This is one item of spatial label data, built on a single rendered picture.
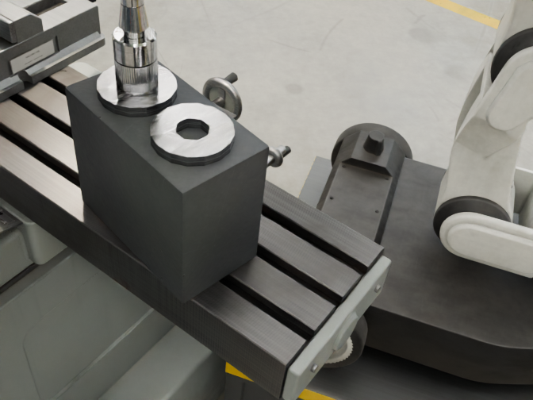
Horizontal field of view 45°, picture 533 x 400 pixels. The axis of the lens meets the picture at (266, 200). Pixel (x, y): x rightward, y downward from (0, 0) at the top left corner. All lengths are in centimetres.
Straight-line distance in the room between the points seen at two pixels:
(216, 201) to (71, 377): 79
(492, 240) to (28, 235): 80
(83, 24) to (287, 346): 67
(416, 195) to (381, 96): 131
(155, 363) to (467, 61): 210
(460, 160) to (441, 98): 164
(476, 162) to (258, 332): 59
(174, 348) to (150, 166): 97
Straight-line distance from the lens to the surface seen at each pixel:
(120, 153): 72
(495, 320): 132
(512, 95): 107
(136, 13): 70
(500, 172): 122
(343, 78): 282
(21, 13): 109
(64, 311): 124
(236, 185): 70
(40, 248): 104
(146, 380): 156
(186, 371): 157
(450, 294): 132
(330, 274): 83
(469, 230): 125
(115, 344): 145
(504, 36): 108
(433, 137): 262
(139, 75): 72
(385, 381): 138
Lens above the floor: 156
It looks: 45 degrees down
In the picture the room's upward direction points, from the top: 7 degrees clockwise
